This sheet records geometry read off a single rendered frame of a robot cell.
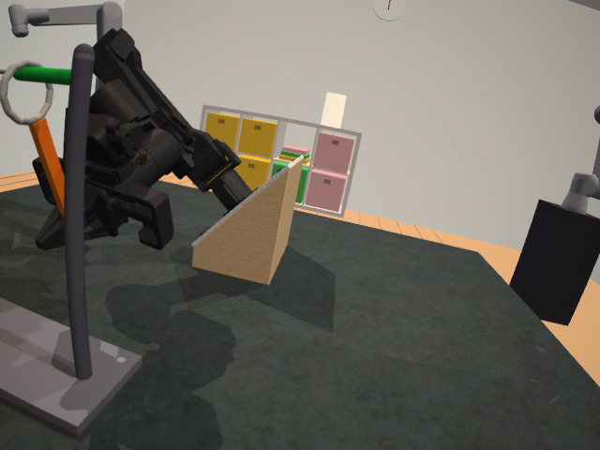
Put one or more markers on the orange handle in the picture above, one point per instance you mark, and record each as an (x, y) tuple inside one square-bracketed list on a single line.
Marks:
[(39, 130)]

